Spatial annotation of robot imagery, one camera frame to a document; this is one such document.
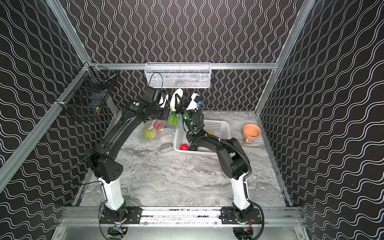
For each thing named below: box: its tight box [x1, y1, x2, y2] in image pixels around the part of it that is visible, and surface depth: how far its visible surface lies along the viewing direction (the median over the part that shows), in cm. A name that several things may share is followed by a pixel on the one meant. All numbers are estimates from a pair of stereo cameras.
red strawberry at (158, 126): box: [153, 122, 164, 131], surface depth 88 cm
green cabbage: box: [142, 127, 157, 140], surface depth 100 cm
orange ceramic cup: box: [242, 123, 262, 144], surface depth 105 cm
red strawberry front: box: [180, 143, 190, 151], surface depth 96 cm
